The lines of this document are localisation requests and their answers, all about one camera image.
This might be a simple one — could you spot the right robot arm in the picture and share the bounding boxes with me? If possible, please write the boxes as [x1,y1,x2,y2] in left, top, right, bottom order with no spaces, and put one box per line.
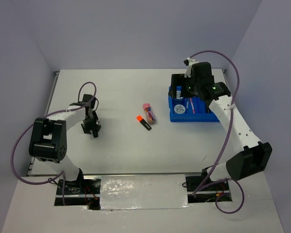
[168,58,272,193]

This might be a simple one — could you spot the silver foil sheet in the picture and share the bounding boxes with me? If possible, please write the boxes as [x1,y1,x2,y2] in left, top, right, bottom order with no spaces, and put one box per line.
[100,174,190,210]

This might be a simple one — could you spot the orange cap black highlighter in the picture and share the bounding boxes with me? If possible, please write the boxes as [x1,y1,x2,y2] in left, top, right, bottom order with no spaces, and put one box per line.
[136,116,152,131]

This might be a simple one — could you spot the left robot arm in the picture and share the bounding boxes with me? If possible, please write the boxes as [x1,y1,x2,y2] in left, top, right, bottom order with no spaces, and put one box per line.
[29,94,101,194]

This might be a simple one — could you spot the blue cap black highlighter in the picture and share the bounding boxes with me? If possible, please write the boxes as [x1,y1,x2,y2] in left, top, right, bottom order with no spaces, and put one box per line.
[92,131,98,138]

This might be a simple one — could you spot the blue plastic sorting bin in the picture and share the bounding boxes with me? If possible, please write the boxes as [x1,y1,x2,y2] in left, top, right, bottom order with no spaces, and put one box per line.
[168,86,219,122]

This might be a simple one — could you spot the orange clear pen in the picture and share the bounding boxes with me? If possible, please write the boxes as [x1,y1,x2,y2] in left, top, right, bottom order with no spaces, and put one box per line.
[190,98,195,114]

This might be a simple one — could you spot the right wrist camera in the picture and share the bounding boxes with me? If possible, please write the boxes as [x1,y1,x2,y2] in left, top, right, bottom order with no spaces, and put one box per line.
[183,57,198,66]

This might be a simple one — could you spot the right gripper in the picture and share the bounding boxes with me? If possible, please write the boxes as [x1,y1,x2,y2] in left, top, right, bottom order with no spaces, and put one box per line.
[168,73,201,98]

